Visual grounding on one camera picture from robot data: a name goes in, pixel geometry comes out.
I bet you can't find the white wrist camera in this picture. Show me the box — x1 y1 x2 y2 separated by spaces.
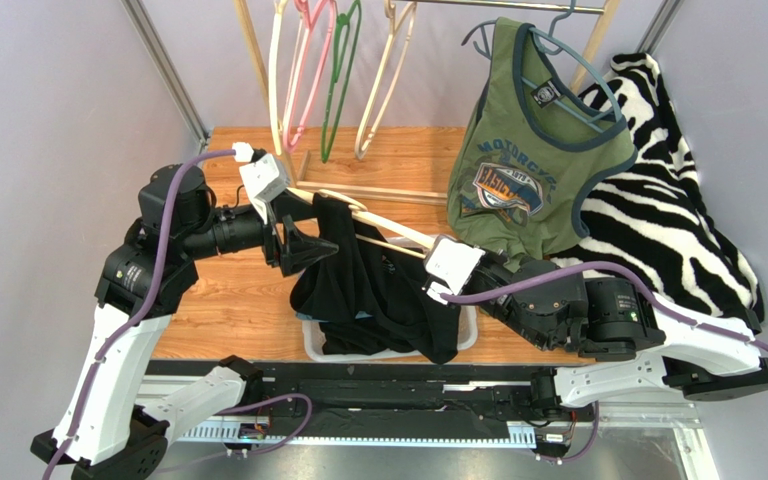
423 235 486 305
232 142 290 224

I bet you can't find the wooden clothes rack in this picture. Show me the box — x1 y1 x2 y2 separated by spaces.
234 0 620 205

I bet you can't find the white plastic basket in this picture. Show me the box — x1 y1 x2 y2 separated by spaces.
300 307 478 363

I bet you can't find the zebra print blanket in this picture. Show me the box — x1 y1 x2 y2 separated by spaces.
549 53 766 322

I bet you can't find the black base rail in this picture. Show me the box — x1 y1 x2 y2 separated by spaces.
183 361 599 448

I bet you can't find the olive green tank top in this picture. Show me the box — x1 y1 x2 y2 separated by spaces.
447 17 637 263

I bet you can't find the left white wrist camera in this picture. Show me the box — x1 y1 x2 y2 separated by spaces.
232 142 290 224

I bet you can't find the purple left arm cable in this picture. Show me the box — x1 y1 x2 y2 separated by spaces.
41 148 315 480

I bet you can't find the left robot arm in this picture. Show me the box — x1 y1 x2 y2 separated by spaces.
31 157 336 479

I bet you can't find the black tank top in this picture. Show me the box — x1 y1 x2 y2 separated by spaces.
319 319 416 356

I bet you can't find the blue tank top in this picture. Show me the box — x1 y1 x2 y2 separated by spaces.
295 312 329 322

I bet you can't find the teal plastic hanger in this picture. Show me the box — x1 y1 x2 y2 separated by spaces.
460 0 628 134

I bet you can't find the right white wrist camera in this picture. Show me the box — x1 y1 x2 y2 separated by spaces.
423 235 486 305

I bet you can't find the green plastic hanger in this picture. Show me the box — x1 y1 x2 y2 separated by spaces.
320 0 363 163

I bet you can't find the cream plastic hanger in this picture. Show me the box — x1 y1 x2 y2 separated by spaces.
267 0 290 160

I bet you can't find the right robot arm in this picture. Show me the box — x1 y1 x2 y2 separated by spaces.
458 255 768 414

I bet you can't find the pink plastic hanger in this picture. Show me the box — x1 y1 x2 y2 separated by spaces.
284 0 339 151

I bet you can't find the light wooden hanger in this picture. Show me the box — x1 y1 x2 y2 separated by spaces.
287 187 435 259

